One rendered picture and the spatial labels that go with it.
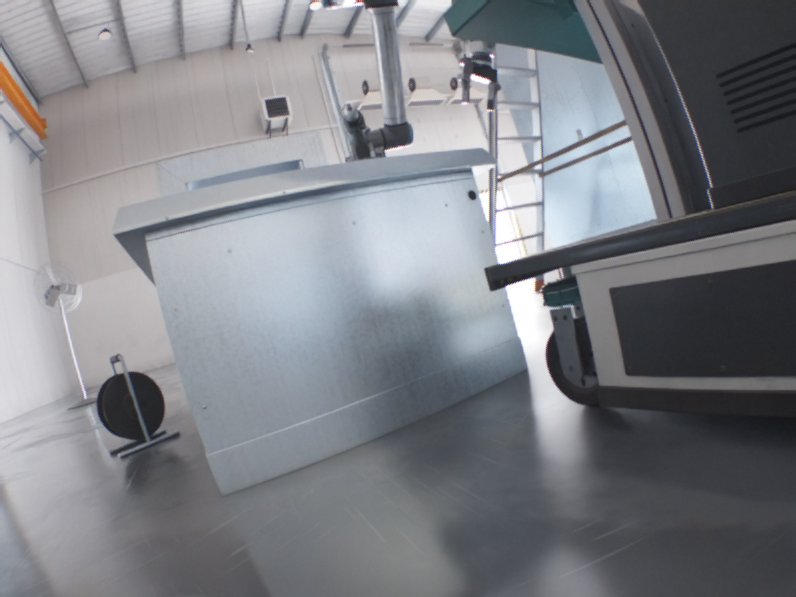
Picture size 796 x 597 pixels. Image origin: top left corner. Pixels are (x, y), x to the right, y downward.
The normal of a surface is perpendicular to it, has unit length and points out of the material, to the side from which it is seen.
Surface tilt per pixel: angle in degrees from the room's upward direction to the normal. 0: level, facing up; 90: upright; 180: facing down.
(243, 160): 90
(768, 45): 90
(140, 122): 90
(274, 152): 90
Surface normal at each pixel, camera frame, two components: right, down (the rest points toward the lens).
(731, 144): -0.85, 0.25
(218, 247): 0.43, -0.09
